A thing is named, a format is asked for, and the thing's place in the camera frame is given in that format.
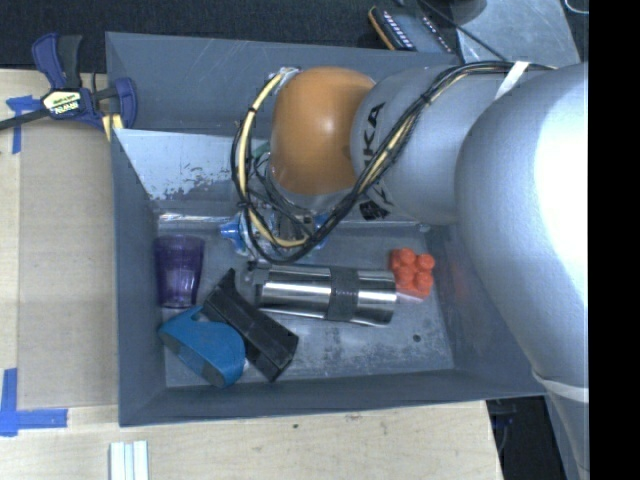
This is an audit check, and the blue plastic object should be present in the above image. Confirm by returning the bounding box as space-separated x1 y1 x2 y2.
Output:
219 213 331 257

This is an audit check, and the silver metal cylinder, grey band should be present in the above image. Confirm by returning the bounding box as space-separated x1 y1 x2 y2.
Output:
247 260 400 328

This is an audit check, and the black flat block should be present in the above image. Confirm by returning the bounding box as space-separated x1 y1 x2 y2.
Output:
201 267 301 384

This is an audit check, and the purple translucent cup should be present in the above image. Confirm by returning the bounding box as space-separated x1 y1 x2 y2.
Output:
152 234 207 310

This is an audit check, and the orange-red toy brick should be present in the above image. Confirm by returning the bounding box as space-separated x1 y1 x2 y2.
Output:
387 247 437 303

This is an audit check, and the grey metal bin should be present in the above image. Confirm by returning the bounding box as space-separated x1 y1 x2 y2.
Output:
104 30 547 428

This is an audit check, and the blue tape dispenser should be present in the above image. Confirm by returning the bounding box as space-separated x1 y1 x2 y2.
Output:
157 305 248 390

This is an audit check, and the brown cardboard board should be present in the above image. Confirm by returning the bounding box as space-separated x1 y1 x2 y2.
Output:
16 117 122 411

